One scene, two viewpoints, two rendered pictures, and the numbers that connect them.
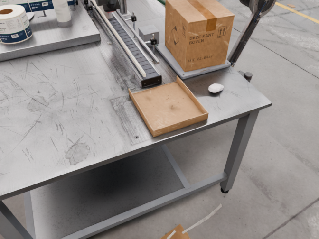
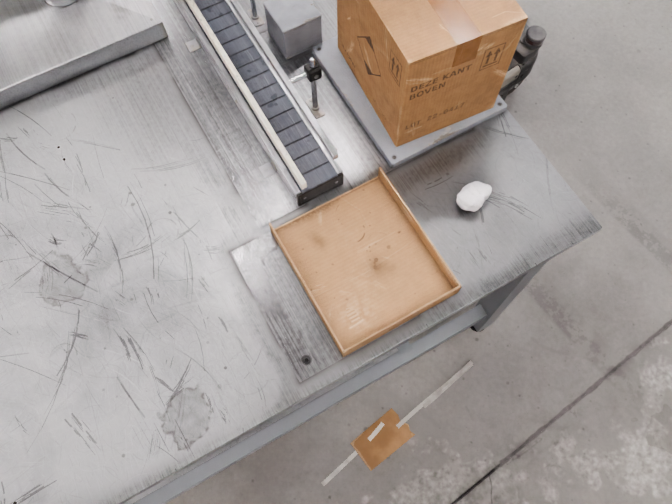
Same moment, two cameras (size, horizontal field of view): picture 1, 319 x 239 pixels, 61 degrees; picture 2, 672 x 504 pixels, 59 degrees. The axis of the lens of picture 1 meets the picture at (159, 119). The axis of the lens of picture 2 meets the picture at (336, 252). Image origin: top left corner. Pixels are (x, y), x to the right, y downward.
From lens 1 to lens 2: 0.58 m
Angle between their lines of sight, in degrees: 23
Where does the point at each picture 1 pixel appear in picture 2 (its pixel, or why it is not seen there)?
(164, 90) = (353, 209)
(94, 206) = not seen: hidden behind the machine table
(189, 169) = not seen: hidden behind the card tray
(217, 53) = (477, 96)
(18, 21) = not seen: outside the picture
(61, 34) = (62, 34)
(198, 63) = (430, 124)
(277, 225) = (580, 390)
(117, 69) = (230, 144)
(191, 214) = (412, 384)
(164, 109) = (360, 271)
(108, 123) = (239, 324)
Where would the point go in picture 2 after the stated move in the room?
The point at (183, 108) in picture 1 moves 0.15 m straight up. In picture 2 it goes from (403, 264) to (410, 234)
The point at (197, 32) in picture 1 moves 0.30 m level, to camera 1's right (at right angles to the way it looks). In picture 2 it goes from (430, 74) to (592, 61)
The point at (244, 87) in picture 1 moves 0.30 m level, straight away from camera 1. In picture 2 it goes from (538, 180) to (559, 69)
